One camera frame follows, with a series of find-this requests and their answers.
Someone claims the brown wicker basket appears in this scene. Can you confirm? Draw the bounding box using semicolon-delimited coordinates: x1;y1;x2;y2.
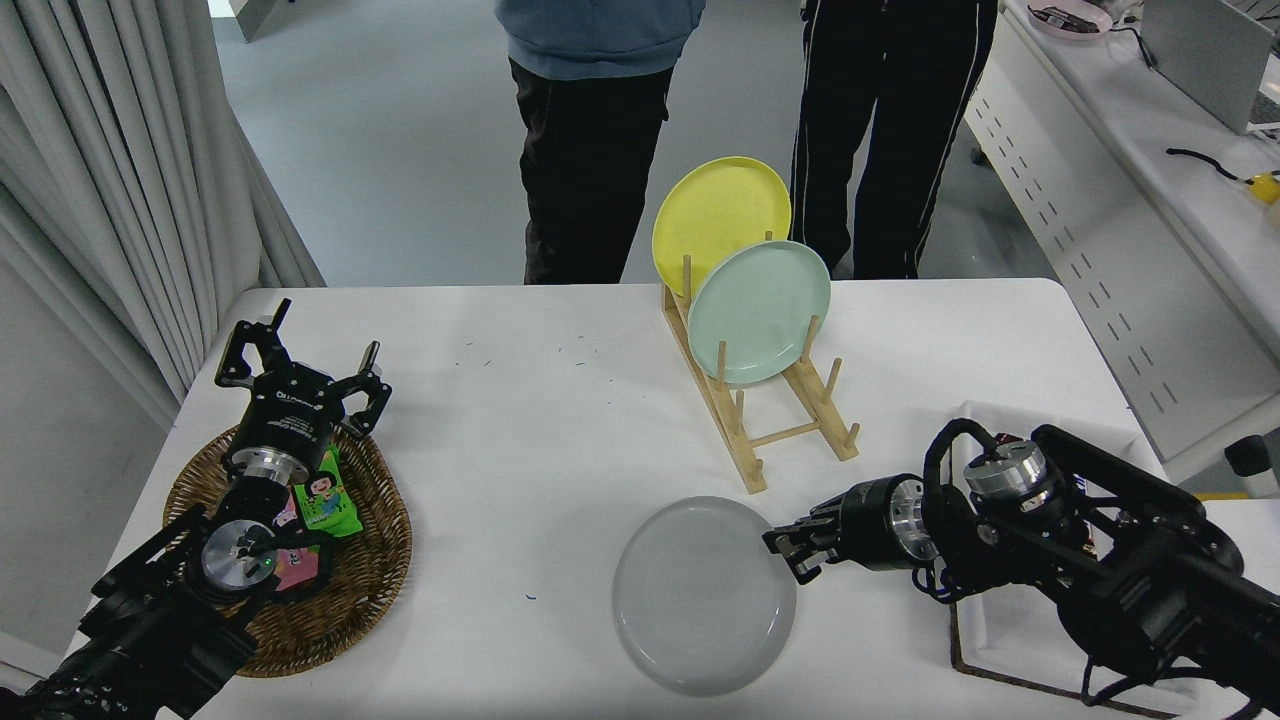
162;425;413;679

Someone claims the black cable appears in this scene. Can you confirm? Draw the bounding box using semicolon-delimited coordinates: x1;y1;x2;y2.
1166;148;1251;186

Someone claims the wooden plate rack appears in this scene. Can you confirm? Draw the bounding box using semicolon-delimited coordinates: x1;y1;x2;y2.
662;232;861;495

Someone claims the yellow plate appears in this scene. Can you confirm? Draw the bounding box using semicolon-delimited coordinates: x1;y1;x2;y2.
652;156;793;299

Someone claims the long white desk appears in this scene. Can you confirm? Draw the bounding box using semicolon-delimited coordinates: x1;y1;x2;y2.
965;0;1280;486

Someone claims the pink snack packet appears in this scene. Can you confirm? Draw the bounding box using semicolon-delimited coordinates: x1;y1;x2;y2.
268;495;321;593

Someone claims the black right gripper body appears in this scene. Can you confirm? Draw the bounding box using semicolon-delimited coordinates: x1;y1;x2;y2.
838;475;907;572

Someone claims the gray curtain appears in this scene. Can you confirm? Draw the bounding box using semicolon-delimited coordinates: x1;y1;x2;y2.
0;0;327;431

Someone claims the gray plate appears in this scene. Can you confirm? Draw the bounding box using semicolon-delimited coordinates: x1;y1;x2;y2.
612;496;799;697

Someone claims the person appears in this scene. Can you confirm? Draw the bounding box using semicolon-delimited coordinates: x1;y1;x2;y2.
495;0;707;286
790;0;1001;281

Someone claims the gray laptop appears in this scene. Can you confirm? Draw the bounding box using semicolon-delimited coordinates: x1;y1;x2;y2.
1140;0;1280;136

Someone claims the mint green plate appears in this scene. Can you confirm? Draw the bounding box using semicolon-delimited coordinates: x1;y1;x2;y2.
687;240;832;386

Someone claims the small white table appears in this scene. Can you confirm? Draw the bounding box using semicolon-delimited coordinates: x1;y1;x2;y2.
1195;497;1280;581

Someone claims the green snack packet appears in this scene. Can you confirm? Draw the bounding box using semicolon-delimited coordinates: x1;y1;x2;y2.
292;447;363;539

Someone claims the pink bowl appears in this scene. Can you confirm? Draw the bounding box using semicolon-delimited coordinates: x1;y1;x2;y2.
1028;0;1114;41

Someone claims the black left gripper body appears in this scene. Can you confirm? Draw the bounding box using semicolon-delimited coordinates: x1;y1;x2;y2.
228;372;347;476

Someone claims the white rectangular tray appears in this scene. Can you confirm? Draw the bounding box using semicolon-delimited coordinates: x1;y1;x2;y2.
948;400;1181;716

